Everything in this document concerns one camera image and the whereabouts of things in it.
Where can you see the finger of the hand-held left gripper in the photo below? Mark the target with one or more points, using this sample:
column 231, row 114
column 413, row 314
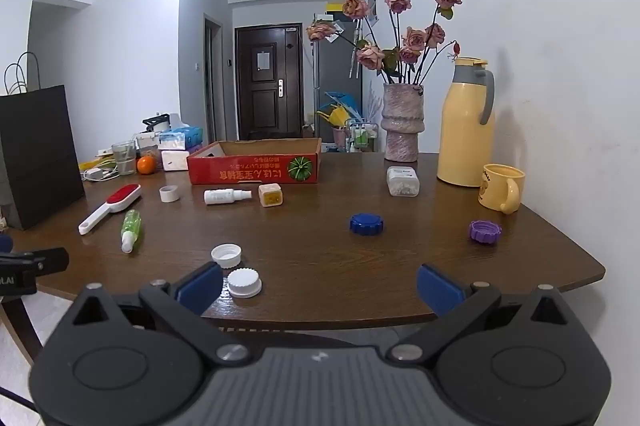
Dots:
column 45, row 262

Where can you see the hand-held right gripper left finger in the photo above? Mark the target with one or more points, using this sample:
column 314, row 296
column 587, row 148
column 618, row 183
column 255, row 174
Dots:
column 200, row 288

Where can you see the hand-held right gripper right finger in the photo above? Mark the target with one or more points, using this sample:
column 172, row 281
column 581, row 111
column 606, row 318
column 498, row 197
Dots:
column 440, row 288

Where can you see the white bottle cap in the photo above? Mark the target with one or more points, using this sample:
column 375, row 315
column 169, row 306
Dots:
column 245, row 282
column 226, row 255

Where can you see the green spray bottle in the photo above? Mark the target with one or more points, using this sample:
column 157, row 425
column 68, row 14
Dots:
column 132, row 226

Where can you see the white spray bottle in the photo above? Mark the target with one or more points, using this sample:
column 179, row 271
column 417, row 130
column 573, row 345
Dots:
column 222, row 196

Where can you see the red and white lint brush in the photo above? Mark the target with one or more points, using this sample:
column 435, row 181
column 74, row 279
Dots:
column 122, row 197

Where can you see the white plastic container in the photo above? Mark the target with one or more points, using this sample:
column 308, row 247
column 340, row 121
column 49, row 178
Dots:
column 402, row 181

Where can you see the red cardboard box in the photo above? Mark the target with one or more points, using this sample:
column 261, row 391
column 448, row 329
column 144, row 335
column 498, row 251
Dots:
column 240, row 168

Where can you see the purple bottle cap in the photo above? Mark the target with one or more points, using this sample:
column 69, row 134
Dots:
column 485, row 232

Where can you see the blue bottle cap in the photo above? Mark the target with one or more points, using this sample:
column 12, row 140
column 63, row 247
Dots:
column 366, row 224

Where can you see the black paper bag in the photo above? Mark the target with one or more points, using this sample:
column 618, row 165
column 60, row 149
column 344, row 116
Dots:
column 37, row 156

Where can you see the yellow mug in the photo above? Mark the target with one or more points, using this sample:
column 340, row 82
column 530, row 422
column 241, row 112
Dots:
column 497, row 188

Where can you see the small yellow white jar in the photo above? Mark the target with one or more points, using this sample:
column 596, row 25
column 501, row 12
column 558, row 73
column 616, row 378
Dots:
column 270, row 196

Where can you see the glass cup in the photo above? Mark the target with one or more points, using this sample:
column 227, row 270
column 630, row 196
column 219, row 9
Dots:
column 124, row 158

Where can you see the purple tissue pack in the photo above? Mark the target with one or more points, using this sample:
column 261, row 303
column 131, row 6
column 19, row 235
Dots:
column 175, row 159

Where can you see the orange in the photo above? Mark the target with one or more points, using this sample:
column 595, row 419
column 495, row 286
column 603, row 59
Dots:
column 146, row 165

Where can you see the clear food container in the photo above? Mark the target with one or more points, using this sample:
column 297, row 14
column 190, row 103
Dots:
column 148, row 146

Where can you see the blue tissue pack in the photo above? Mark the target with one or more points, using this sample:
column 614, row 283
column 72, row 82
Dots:
column 180, row 138

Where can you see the yellow thermos jug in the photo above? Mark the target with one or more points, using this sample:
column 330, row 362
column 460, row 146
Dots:
column 462, row 136

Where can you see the pink ceramic vase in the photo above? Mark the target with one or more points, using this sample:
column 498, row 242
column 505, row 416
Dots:
column 402, row 121

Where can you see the black clamp tool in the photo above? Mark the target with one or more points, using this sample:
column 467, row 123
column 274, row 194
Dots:
column 156, row 122

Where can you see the metal trolley rack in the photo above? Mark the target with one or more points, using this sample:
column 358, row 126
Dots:
column 361, row 135

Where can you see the pink bucket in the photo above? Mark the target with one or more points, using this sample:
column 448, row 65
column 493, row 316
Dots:
column 339, row 138

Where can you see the blue plastic item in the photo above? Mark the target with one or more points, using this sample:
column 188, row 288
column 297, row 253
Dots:
column 342, row 98

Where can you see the dark wooden door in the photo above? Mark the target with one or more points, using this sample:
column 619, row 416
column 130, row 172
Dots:
column 267, row 81

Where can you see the grey refrigerator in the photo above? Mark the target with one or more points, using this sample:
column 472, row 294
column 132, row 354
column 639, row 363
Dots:
column 332, row 71

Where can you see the dried pink roses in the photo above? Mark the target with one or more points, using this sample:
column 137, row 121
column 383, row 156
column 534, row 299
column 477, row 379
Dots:
column 397, row 1

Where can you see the yellow box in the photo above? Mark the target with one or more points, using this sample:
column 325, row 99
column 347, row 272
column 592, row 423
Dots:
column 335, row 7

